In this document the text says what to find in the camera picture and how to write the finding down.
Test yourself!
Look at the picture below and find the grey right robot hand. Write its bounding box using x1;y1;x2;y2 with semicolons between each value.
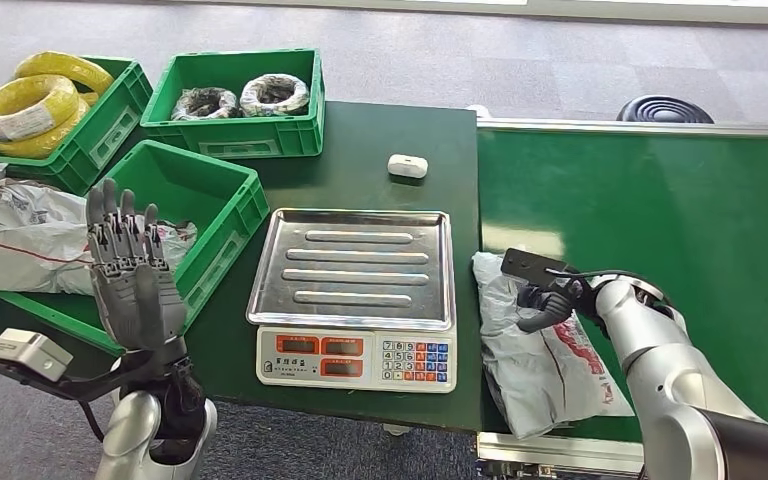
515;281;579;335

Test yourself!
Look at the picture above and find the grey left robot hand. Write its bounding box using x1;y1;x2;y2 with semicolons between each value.
84;178;190;356

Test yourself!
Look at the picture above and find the grey package with red print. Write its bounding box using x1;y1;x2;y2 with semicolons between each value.
471;251;635;441

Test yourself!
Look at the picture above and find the small crumpled grey package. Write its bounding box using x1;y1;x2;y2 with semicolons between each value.
155;220;198;270

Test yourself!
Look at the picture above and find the large grey mailer package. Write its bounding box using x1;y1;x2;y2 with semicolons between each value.
0;182;104;297

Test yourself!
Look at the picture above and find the green crate holding packages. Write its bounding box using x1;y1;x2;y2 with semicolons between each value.
0;139;271;356

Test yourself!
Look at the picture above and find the green crate holding yellow coils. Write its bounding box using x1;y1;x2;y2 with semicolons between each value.
0;56;154;196

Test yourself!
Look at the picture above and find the green crate holding wrapped coils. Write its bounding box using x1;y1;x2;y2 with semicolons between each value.
140;48;326;160

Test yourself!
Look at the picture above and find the small white plastic case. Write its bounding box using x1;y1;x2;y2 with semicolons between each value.
387;153;430;180

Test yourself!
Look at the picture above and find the electronic scale with steel tray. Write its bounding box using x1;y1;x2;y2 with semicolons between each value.
244;207;458;395

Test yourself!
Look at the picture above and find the black round ribbed stool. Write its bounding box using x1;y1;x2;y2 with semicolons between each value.
616;94;715;125

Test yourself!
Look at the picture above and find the black left camera bracket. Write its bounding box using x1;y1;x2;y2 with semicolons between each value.
0;357;130;403

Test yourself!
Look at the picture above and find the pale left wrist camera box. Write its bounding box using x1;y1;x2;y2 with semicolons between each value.
0;328;75;384

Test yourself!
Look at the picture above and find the dark plastic-wrapped wire coil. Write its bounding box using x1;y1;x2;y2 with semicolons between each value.
171;87;240;123

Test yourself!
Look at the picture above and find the yellow wire coil with label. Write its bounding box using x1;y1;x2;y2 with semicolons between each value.
0;74;81;144

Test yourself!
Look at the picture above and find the pale plastic-wrapped wire coil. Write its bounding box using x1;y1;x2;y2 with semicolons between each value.
239;73;311;119

